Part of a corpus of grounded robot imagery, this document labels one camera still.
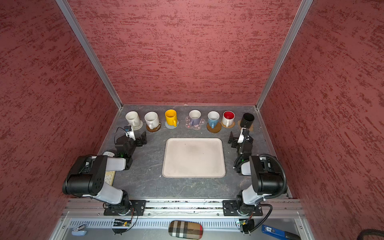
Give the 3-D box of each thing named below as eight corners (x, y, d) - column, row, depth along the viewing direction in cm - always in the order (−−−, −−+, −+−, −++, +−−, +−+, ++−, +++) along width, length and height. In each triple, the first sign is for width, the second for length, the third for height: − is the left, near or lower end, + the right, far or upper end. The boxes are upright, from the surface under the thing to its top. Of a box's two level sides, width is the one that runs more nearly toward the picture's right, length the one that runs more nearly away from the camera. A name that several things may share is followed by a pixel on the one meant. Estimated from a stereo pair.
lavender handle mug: (191, 128, 109) (191, 121, 102) (188, 118, 116) (188, 110, 109) (203, 126, 111) (203, 118, 104) (199, 115, 117) (199, 108, 110)
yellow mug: (165, 130, 108) (163, 120, 100) (167, 118, 115) (165, 109, 107) (176, 130, 108) (175, 121, 100) (177, 118, 115) (176, 109, 107)
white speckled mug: (152, 134, 105) (149, 125, 97) (146, 123, 111) (142, 114, 103) (163, 128, 108) (161, 119, 101) (156, 118, 114) (153, 109, 107)
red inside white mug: (223, 128, 108) (224, 122, 102) (221, 117, 115) (223, 110, 109) (234, 129, 108) (236, 122, 102) (231, 117, 115) (234, 110, 109)
